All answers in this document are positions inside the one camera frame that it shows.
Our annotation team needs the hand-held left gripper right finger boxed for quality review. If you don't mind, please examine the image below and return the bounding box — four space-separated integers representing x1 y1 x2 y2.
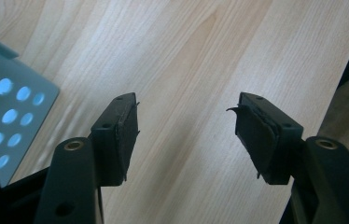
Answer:
226 91 305 186

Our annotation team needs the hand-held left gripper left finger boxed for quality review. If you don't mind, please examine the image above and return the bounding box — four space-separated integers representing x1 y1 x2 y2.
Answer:
89 91 141 188

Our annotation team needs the blue perforated basket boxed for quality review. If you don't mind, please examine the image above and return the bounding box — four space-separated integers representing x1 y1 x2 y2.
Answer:
0 35 61 188

